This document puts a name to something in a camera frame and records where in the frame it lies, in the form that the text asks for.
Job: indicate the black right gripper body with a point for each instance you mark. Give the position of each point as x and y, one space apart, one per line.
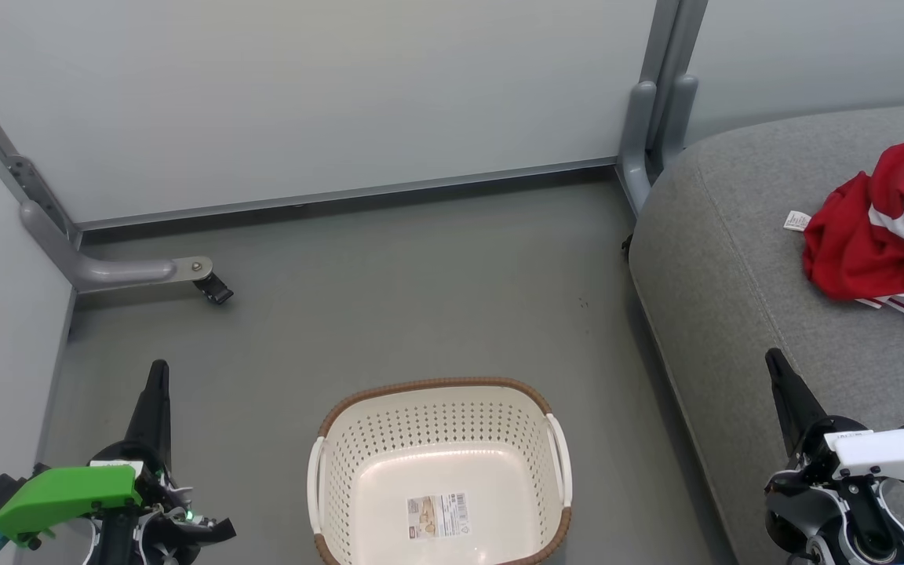
817 459

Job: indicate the red shorts with white trim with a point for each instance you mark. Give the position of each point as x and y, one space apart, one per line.
844 259

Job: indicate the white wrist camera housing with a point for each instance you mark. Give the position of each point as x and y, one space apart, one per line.
891 453

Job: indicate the black caster wheel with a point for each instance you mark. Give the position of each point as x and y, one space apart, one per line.
215 289

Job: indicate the grey fabric sofa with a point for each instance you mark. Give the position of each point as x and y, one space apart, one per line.
727 259

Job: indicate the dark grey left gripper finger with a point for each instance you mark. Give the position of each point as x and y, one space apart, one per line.
146 424
162 424

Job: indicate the paper label sticker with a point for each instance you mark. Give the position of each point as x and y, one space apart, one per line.
438 515

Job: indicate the grey partition foot with caster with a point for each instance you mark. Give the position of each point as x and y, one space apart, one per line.
99 271

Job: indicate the grey partition bottom rail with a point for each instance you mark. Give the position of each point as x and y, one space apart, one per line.
342 196

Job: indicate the grey partition post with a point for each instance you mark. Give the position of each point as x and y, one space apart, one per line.
656 102

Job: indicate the cream perforated laundry basket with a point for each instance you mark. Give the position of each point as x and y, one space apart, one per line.
436 439

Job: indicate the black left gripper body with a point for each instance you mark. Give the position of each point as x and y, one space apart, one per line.
158 498

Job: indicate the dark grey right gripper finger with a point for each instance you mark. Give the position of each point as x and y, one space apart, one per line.
791 420
805 408

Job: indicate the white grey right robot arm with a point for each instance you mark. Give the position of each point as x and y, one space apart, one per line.
852 537

